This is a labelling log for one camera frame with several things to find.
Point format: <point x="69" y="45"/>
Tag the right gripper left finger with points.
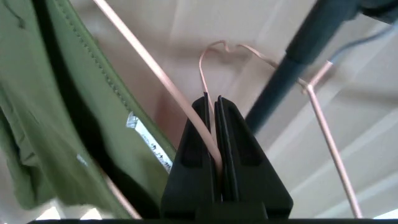
<point x="189" y="186"/>

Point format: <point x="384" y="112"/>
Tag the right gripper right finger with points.
<point x="255" y="186"/>

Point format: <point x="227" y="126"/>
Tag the pink clothes hanger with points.
<point x="161" y="77"/>
<point x="328" y="140"/>

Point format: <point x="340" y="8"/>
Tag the green long-sleeved shirt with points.
<point x="37" y="109"/>

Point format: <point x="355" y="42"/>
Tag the black clothes rack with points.
<point x="298" y="49"/>

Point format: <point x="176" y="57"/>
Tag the beige curtain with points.
<point x="357" y="140"/>

